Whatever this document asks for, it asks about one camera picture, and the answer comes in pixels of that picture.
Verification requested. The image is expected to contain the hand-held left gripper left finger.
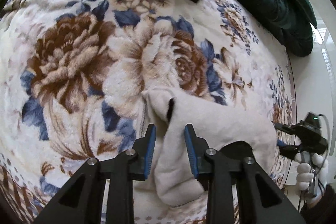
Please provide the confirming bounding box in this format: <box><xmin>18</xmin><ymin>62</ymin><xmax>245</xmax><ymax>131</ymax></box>
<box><xmin>33</xmin><ymin>124</ymin><xmax>156</xmax><ymax>224</ymax></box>

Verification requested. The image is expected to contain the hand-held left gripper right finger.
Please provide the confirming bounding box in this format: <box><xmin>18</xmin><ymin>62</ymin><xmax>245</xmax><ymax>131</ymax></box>
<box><xmin>184</xmin><ymin>123</ymin><xmax>307</xmax><ymax>224</ymax></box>

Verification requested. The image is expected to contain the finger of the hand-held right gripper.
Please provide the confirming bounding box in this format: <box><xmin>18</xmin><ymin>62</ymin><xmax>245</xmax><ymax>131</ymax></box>
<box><xmin>273</xmin><ymin>122</ymin><xmax>302</xmax><ymax>137</ymax></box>
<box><xmin>276</xmin><ymin>139</ymin><xmax>302</xmax><ymax>159</ymax></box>

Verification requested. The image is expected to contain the beige long-sleeve shirt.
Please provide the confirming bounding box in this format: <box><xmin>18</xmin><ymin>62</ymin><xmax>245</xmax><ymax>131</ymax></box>
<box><xmin>142</xmin><ymin>87</ymin><xmax>278</xmax><ymax>207</ymax></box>

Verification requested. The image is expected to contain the person's right forearm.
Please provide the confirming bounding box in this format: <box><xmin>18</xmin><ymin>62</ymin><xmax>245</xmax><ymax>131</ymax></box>
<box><xmin>299</xmin><ymin>183</ymin><xmax>336</xmax><ymax>224</ymax></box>

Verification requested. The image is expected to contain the person's right hand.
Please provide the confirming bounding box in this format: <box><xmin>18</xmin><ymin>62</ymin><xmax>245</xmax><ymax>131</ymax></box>
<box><xmin>294</xmin><ymin>152</ymin><xmax>329</xmax><ymax>205</ymax></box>

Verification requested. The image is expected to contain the white headboard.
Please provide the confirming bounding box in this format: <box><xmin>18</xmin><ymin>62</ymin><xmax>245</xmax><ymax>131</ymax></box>
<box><xmin>285</xmin><ymin>22</ymin><xmax>336</xmax><ymax>188</ymax></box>

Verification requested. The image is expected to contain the floral plush blanket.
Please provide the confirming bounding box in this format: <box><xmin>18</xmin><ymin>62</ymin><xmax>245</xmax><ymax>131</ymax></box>
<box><xmin>0</xmin><ymin>0</ymin><xmax>297</xmax><ymax>224</ymax></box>

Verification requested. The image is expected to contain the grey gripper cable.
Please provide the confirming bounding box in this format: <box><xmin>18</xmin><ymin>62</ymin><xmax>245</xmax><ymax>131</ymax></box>
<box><xmin>316</xmin><ymin>114</ymin><xmax>334</xmax><ymax>157</ymax></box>

